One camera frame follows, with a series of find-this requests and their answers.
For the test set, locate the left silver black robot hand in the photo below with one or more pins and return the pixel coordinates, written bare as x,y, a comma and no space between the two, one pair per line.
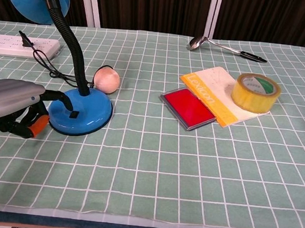
8,93

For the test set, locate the blue desk lamp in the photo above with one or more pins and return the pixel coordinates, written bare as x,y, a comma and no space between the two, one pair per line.
79,113

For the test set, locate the white power strip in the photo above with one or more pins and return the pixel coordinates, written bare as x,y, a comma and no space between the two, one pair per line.
6,44

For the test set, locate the pink peach ball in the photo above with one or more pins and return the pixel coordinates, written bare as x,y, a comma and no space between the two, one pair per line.
106,80

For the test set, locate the dark brown curtain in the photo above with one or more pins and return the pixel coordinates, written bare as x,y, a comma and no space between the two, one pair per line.
153,7

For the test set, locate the green checkered tablecloth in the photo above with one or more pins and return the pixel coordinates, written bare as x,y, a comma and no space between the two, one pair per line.
164,160

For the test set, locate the red ink pad case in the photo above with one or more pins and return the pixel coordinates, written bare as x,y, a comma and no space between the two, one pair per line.
189,109

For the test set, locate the white yellow Lexicon book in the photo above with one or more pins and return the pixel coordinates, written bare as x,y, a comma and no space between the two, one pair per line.
219,82

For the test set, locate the yellow packing tape roll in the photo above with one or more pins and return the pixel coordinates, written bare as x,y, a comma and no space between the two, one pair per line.
252,97

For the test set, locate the white vertical frame post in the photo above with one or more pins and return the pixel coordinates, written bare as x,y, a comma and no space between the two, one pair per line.
94,3
213,14

